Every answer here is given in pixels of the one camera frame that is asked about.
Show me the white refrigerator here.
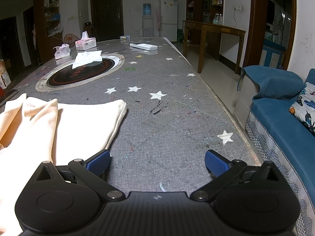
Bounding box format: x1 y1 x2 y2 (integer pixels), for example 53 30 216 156
161 0 178 42

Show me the wooden side table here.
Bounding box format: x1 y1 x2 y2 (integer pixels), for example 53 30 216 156
183 20 246 74

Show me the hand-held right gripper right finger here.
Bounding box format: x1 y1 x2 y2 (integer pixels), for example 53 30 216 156
191 149 283 201

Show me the cream sweater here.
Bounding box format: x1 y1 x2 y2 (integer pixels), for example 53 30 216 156
0 93 127 236

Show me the round black induction cooktop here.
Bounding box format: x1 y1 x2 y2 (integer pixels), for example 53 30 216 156
35 53 125 92

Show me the butterfly print cushion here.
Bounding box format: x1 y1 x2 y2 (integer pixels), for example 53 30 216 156
289 82 315 137

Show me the crumpled white tissue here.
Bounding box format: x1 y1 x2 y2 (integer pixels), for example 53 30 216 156
72 50 103 70

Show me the pink white tissue box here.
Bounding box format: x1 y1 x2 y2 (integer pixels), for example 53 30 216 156
75 31 97 50

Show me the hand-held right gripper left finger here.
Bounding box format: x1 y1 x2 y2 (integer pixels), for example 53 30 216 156
32 149 126 201

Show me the blue low cabinet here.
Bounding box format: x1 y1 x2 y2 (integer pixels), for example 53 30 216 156
259 39 287 69

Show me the tall wooden display cabinet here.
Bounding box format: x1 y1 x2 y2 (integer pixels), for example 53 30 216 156
186 0 224 46

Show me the pink plastic box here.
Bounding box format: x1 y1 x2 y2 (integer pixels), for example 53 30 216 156
53 44 71 60

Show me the white remote control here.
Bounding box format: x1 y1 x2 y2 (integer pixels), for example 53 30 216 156
130 42 158 52

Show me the white water dispenser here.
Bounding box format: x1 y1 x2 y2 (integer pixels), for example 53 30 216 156
142 15 154 37

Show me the white paper carton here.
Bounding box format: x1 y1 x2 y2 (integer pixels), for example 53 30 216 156
0 59 11 90

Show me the dark wooden shelf unit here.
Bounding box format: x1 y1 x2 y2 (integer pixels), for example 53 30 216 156
33 0 61 65

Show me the pink hanging cloth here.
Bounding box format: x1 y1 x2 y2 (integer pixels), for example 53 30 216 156
156 8 163 30

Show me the grey star table cover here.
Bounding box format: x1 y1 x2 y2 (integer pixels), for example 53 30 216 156
0 36 262 202

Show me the dark wooden door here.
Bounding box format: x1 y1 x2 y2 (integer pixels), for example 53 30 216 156
90 0 123 42

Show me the blue sofa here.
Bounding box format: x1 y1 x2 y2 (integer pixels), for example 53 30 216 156
237 65 315 236

